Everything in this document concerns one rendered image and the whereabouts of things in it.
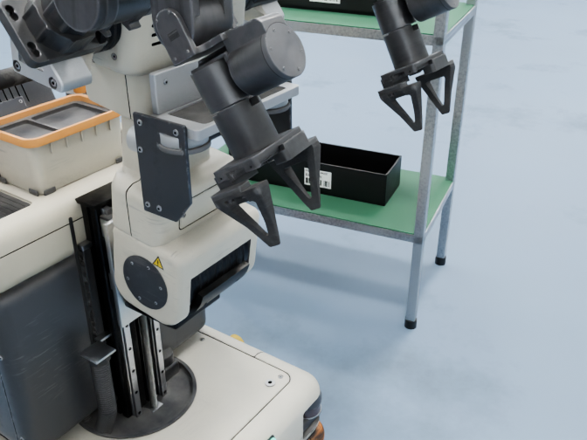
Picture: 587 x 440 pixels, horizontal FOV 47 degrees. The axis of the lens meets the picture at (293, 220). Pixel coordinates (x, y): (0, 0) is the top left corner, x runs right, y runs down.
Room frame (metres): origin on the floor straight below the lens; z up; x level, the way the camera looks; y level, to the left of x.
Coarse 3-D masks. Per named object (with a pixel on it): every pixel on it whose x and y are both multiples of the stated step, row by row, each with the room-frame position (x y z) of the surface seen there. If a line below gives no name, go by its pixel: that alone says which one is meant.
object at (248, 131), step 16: (256, 96) 0.71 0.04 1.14; (224, 112) 0.69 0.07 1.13; (240, 112) 0.69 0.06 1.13; (256, 112) 0.70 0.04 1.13; (224, 128) 0.69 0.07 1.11; (240, 128) 0.69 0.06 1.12; (256, 128) 0.69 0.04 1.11; (272, 128) 0.70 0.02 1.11; (240, 144) 0.68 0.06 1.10; (256, 144) 0.68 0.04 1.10; (272, 144) 0.68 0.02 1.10; (240, 160) 0.67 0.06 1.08; (256, 160) 0.65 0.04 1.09; (272, 160) 0.70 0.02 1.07; (224, 176) 0.67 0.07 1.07
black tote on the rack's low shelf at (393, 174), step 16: (336, 160) 2.21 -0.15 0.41; (352, 160) 2.19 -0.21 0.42; (368, 160) 2.16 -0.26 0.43; (384, 160) 2.14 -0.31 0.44; (400, 160) 2.11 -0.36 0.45; (256, 176) 2.15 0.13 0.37; (272, 176) 2.13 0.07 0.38; (304, 176) 2.08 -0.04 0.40; (320, 176) 2.06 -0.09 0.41; (336, 176) 2.03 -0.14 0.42; (352, 176) 2.01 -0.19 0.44; (368, 176) 1.99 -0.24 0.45; (384, 176) 1.97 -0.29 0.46; (336, 192) 2.03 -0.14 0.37; (352, 192) 2.01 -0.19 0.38; (368, 192) 1.99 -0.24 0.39; (384, 192) 1.97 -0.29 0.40
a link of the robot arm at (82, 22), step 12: (60, 0) 0.79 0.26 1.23; (72, 0) 0.78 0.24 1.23; (84, 0) 0.77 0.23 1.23; (96, 0) 0.76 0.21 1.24; (108, 0) 0.76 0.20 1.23; (60, 12) 0.79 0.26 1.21; (72, 12) 0.78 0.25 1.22; (84, 12) 0.77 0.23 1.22; (96, 12) 0.76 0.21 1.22; (108, 12) 0.77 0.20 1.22; (72, 24) 0.78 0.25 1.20; (84, 24) 0.77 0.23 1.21; (96, 24) 0.76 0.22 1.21; (108, 24) 0.78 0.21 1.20
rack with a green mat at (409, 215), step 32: (320, 32) 1.91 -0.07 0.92; (352, 32) 1.87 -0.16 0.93; (448, 32) 1.82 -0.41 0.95; (448, 160) 2.17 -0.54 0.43; (288, 192) 2.07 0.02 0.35; (416, 192) 2.07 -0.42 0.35; (448, 192) 2.09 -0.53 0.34; (352, 224) 1.86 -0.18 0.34; (384, 224) 1.84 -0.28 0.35; (416, 224) 1.78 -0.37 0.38; (448, 224) 2.16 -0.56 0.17; (416, 256) 1.78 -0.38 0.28; (416, 288) 1.77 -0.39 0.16; (416, 320) 1.78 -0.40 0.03
